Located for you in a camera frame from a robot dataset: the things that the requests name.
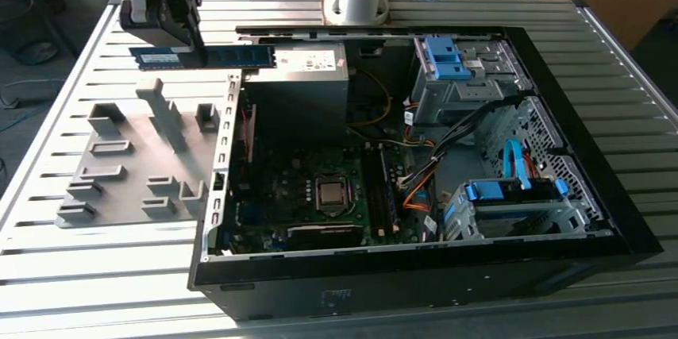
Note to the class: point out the grey metal drive cage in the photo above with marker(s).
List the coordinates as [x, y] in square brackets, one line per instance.
[477, 93]
[577, 212]

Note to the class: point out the black wheeled stand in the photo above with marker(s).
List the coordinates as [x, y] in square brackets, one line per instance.
[38, 51]

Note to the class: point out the grey parts rack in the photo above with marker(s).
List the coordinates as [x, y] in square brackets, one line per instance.
[138, 144]

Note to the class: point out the CPU socket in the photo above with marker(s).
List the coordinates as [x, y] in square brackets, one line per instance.
[333, 212]

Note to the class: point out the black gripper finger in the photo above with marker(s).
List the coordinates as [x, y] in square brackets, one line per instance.
[195, 53]

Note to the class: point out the silver CPU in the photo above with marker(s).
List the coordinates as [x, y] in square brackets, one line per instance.
[330, 193]

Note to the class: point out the grey power supply unit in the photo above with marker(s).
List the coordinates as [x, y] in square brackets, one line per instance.
[308, 59]

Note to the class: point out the black graphics card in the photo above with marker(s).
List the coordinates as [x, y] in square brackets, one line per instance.
[326, 233]

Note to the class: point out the blue disk carrier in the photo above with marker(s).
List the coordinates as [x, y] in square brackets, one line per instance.
[493, 192]
[445, 59]

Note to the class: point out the blue RAM stick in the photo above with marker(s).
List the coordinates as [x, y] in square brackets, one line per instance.
[238, 55]

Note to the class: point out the black open PC case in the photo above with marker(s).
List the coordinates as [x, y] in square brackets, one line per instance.
[372, 279]

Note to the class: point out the green motherboard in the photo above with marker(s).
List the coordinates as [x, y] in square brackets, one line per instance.
[281, 196]

